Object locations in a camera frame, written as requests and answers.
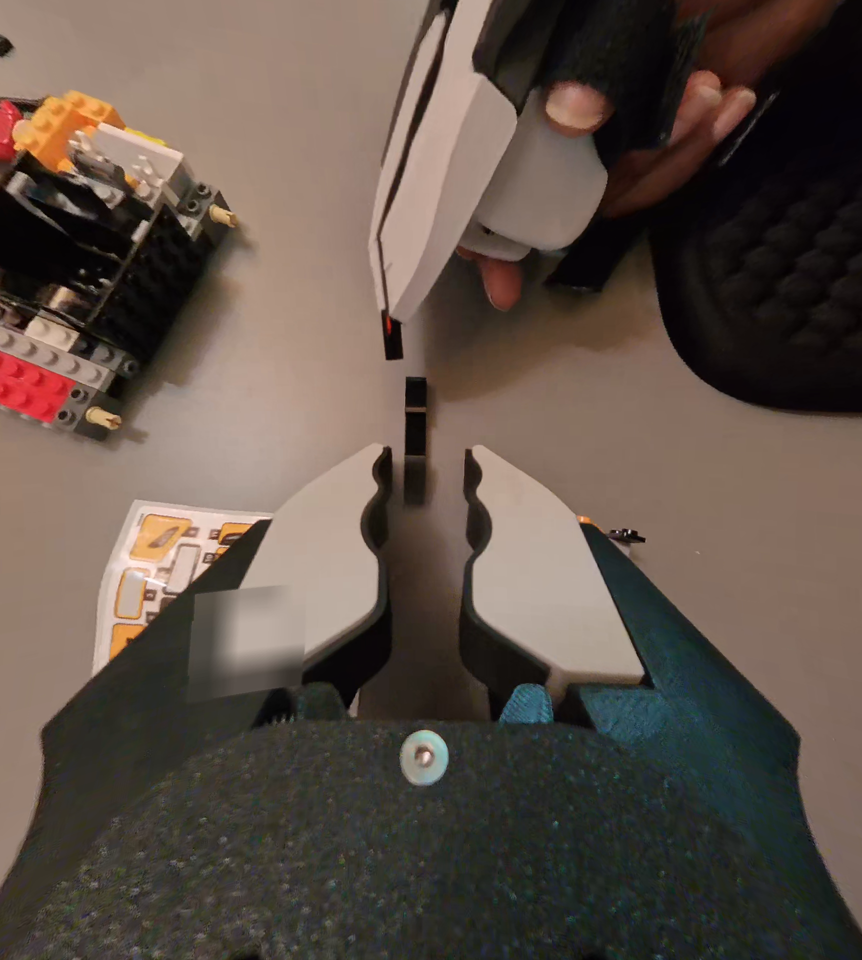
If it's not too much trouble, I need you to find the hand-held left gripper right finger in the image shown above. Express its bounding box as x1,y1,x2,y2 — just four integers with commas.
458,444,647,687

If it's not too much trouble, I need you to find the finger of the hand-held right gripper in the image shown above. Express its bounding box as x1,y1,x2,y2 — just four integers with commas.
388,0,520,325
367,9,449,316

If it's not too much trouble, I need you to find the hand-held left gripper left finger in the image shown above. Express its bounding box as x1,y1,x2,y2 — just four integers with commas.
238,442,395,670

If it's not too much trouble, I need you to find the orange and black brick assembly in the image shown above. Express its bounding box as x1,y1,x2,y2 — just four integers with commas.
576,513,647,546

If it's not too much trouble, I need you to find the black rectangular brick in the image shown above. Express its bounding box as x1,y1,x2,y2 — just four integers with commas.
403,375,430,460

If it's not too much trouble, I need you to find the orange and black sticker sheet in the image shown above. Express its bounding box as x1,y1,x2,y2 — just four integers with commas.
91,498,276,678

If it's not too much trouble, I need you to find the grey desk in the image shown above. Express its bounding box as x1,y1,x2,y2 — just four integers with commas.
0,0,862,954

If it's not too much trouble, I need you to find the person's right hand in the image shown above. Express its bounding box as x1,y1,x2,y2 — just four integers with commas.
455,0,846,314

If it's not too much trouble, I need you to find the black brick car chassis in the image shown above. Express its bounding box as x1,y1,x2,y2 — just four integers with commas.
0,88,242,445

